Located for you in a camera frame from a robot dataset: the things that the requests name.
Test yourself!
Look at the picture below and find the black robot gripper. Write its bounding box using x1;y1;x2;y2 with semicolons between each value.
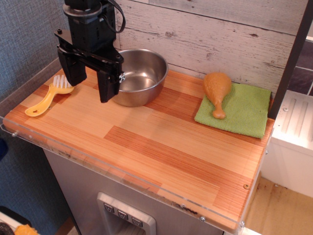
55;5;124;103

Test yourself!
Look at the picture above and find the dark vertical post right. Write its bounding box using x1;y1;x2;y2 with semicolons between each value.
268;0;313;119

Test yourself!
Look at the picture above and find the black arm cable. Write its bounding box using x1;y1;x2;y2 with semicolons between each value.
104;0;126;34

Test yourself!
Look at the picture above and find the orange object bottom left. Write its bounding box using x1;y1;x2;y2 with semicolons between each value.
14;224;38;235

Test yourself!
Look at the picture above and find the yellow dish brush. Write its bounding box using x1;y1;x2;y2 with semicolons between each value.
24;74;74;117

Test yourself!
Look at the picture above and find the green cloth towel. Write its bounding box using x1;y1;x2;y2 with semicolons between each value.
195;83;271;139

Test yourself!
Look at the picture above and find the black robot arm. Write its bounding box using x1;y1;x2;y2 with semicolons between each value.
55;0;126;103

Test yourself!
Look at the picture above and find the silver toy fridge cabinet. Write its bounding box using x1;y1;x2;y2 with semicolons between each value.
44;150;223;235

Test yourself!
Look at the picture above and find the plastic toy chicken drumstick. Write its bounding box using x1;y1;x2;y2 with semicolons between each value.
202;72;232;119

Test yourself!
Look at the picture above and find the stainless steel bowl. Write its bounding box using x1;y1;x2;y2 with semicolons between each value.
112;49;169;107

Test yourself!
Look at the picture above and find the clear acrylic edge guard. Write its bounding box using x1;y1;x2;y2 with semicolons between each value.
3;114;249;235

